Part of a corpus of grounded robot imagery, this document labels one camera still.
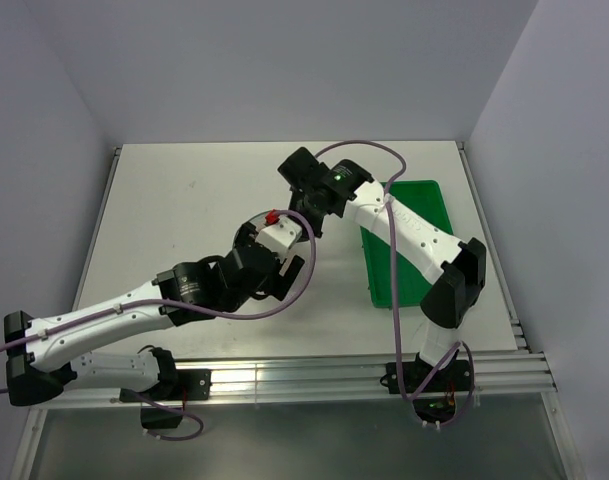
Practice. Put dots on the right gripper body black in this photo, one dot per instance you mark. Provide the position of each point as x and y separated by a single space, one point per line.
300 201

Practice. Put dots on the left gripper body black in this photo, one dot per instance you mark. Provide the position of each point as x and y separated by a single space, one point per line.
275 284

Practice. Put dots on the white mesh laundry bag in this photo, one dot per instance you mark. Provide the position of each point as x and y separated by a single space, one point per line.
247 232

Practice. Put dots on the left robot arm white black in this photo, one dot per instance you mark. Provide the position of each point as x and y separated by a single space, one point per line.
47 356

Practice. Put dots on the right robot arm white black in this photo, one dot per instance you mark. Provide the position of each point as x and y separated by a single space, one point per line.
455 269

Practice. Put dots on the green plastic tray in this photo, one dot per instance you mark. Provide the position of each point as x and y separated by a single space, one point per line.
421 221

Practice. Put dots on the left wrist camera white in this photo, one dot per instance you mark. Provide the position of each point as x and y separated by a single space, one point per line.
279 234

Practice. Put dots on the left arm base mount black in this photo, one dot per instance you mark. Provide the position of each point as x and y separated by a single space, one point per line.
190 385

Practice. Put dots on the aluminium mounting rail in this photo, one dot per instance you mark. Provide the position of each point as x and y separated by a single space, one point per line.
355 378

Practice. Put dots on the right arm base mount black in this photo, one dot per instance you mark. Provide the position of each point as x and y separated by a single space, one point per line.
456 377

